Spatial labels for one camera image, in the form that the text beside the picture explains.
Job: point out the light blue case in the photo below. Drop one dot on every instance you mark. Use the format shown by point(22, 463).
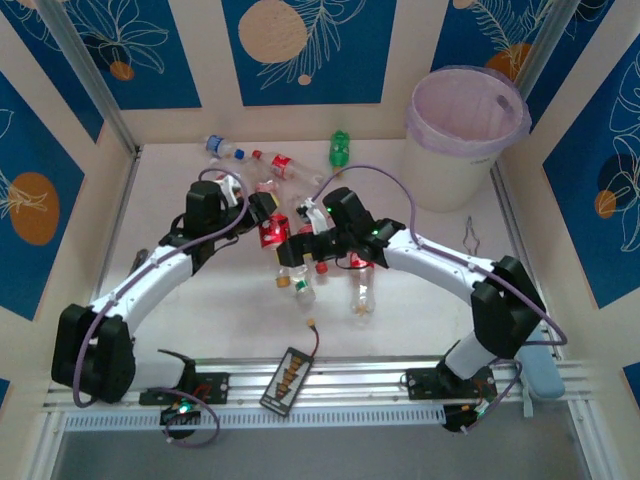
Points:
point(542, 375)

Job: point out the blue label clear bottle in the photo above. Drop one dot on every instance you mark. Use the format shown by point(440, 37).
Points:
point(216, 144)

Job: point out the black power distribution board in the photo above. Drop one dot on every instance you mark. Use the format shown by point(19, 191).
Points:
point(287, 380)

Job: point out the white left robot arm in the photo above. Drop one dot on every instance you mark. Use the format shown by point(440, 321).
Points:
point(150, 285)

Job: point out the grey angle bracket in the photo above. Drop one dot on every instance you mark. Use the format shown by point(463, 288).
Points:
point(528, 405)

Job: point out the green label clear bottle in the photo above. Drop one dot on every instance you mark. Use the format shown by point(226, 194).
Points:
point(304, 290)

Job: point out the aluminium mounting rail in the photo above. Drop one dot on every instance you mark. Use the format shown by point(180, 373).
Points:
point(350, 375)

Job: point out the green plastic bottle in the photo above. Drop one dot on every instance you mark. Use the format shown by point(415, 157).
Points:
point(340, 152)

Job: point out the control board with green light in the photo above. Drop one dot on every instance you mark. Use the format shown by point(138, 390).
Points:
point(172, 415)
point(455, 420)

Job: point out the aluminium frame post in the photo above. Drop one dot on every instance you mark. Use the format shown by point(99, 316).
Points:
point(86, 65)
point(542, 40)

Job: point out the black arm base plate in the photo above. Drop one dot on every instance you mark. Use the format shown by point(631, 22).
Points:
point(220, 387)
point(420, 385)

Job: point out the flat metal strip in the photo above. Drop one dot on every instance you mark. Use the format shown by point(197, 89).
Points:
point(141, 256)

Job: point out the red label bottle orange cap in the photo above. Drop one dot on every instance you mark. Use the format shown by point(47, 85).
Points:
point(362, 290)
point(272, 231)

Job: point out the white plastic bin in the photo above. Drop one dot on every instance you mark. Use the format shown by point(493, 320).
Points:
point(450, 175)

